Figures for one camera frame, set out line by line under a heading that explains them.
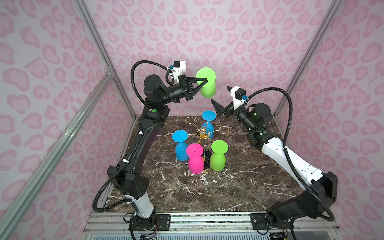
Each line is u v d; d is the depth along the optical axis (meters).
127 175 0.43
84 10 0.69
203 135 0.72
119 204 0.46
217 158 0.71
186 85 0.52
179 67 0.56
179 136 0.70
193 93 0.54
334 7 0.69
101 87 0.82
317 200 0.37
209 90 0.65
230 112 0.58
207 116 0.78
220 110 0.58
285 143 0.51
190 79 0.54
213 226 0.73
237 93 0.52
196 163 0.70
